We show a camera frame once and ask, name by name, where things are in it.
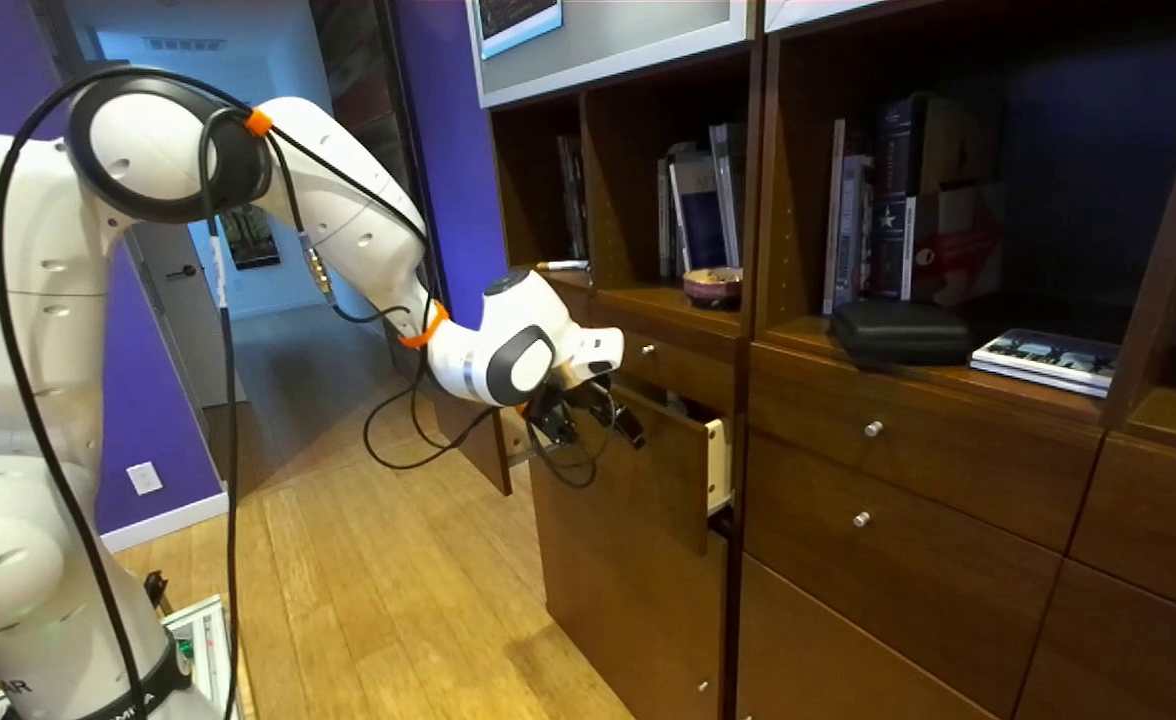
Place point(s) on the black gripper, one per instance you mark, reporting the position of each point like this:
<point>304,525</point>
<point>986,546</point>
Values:
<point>554,414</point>

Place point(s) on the wooden drawer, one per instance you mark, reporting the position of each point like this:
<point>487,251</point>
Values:
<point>676,478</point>
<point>493,446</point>

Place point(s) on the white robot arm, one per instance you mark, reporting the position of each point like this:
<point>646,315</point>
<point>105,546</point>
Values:
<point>105,360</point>

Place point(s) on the white plate on shelf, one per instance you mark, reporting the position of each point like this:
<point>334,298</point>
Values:
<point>562,264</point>

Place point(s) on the small round bowl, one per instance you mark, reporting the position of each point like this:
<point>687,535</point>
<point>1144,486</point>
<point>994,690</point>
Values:
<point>714,284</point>

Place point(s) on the black case on shelf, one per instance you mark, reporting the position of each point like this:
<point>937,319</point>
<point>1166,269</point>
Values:
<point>903,333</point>

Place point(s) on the dark wooden shelf cabinet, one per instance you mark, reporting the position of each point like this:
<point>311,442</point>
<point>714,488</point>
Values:
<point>910,542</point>

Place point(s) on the upright books right shelf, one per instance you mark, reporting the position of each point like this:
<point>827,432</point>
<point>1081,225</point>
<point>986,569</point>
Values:
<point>914,207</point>

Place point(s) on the white box on floor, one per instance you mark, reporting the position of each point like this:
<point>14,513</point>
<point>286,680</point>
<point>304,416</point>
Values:
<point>206,657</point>

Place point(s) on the white wall outlet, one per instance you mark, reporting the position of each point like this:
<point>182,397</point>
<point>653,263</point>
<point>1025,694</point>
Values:
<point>144,478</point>

